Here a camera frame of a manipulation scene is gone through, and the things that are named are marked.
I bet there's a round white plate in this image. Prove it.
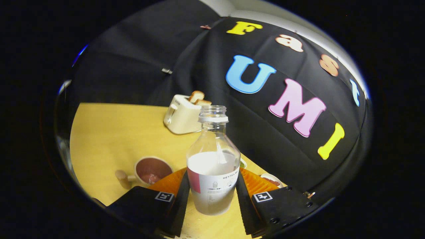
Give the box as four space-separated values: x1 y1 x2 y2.
261 173 284 188

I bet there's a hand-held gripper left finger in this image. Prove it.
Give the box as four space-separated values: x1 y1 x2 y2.
108 168 191 238

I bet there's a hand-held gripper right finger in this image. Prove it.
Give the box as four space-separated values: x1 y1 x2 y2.
236 168 319 238

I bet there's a clear juice bottle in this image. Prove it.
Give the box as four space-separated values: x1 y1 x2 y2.
186 105 241 216

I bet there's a cream cup with wooden handle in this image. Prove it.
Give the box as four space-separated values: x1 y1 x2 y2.
115 156 174 190

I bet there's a wooden table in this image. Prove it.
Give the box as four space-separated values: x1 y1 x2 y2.
70 103 286 239

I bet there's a cream toaster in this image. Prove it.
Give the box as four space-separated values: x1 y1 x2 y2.
163 94 203 135

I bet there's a black backdrop cloth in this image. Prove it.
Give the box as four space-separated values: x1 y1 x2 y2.
61 0 372 203

